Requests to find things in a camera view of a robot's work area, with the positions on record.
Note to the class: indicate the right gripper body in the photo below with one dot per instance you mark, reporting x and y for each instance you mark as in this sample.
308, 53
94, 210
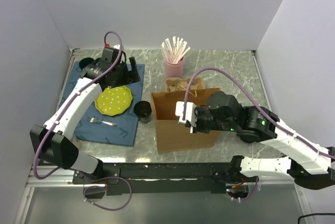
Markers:
205, 121

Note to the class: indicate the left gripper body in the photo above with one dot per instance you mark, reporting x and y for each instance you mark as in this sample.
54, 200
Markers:
121, 74

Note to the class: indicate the brown paper bag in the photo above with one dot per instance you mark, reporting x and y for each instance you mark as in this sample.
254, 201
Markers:
171, 135

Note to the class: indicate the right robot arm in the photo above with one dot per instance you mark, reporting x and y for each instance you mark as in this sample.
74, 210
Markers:
295, 158

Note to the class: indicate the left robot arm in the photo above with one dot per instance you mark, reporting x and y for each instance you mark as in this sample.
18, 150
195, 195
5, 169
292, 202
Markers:
52, 141

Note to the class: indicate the green polka dot plate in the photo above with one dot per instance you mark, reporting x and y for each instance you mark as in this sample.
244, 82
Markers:
114, 101

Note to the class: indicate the brown pulp cup carrier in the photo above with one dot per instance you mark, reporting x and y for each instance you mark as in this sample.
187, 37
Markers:
177, 84

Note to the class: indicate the pink straw holder cup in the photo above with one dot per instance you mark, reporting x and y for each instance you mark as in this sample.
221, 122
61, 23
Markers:
172, 70

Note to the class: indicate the dark green mug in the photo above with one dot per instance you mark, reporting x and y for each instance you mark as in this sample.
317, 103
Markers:
84, 62

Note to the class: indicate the white paper straws bundle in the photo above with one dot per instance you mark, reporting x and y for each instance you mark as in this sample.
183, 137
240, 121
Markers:
175, 51

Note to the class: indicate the silver fork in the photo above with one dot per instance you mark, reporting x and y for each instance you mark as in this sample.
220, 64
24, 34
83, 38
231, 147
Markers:
95, 120

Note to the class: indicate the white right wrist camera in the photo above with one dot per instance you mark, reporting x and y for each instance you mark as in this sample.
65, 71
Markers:
186, 114

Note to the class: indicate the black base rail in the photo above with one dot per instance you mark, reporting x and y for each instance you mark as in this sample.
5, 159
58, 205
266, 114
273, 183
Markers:
165, 177

